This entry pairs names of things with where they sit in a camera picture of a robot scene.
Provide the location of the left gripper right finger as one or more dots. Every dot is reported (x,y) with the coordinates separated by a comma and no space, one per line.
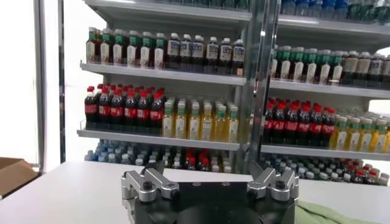
(268,182)

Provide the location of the brown cardboard box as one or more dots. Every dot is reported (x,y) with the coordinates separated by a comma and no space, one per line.
(15,176)

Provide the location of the grey metal shelf rack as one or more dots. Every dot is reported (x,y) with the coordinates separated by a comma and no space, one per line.
(320,88)
(152,73)

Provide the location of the green-cap dark tea bottle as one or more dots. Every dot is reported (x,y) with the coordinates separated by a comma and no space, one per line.
(337,74)
(132,54)
(311,71)
(298,70)
(324,73)
(274,68)
(91,51)
(159,57)
(146,55)
(105,52)
(285,68)
(118,53)

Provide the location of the black metal pole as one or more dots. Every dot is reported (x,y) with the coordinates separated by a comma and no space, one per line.
(61,91)

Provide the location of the beige-label dark drink bottle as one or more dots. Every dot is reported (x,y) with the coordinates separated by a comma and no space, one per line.
(350,65)
(363,66)
(386,68)

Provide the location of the clear water bottle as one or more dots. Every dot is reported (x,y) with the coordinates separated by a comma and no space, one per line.
(111,158)
(125,159)

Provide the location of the green t-shirt with red print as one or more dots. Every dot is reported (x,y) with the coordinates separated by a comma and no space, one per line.
(320,216)

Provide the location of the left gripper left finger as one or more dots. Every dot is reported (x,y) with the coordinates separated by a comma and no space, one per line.
(155,182)

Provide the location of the blue water bottle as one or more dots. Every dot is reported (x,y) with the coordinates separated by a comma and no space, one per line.
(341,7)
(101,157)
(315,6)
(90,156)
(288,6)
(328,7)
(301,6)

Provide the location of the red-cap cola bottle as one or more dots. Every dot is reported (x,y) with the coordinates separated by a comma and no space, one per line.
(328,129)
(143,114)
(130,112)
(359,177)
(303,127)
(104,110)
(372,178)
(156,115)
(90,109)
(205,165)
(316,128)
(291,126)
(191,164)
(278,125)
(117,111)
(268,124)

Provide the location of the dark green drink bottle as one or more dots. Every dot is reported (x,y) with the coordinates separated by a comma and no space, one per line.
(355,8)
(368,9)
(383,9)

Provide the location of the white-cap dark drink bottle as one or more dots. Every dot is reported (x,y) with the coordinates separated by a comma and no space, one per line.
(334,176)
(176,165)
(139,162)
(310,175)
(323,176)
(346,177)

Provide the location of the white-label dark drink bottle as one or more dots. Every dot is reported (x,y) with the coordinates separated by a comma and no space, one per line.
(225,53)
(198,51)
(376,67)
(173,50)
(212,52)
(238,54)
(186,50)

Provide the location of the grey window frame post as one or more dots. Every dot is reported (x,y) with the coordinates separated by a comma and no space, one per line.
(39,91)

